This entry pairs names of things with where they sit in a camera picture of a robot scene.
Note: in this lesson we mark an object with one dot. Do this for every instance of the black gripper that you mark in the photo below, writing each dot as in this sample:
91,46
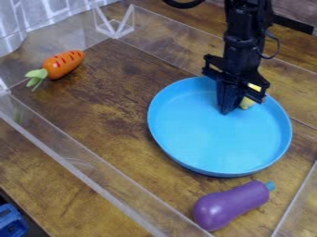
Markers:
235,73

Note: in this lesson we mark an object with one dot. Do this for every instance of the yellow toy lemon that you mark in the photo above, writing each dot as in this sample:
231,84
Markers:
246,103

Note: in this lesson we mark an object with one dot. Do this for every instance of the blue round tray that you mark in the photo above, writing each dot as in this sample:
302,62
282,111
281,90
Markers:
219,145

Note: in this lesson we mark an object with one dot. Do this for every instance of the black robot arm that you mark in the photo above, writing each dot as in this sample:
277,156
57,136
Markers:
249,17

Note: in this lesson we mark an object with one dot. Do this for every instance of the purple toy eggplant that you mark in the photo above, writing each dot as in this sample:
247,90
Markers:
216,208

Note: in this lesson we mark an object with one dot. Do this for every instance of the orange toy carrot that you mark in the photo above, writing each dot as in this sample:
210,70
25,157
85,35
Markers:
55,67

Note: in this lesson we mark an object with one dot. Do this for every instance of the blue plastic object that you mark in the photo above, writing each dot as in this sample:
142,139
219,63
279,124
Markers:
12,222

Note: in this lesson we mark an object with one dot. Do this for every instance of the clear acrylic enclosure wall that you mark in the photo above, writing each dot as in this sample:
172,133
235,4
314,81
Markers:
80,163

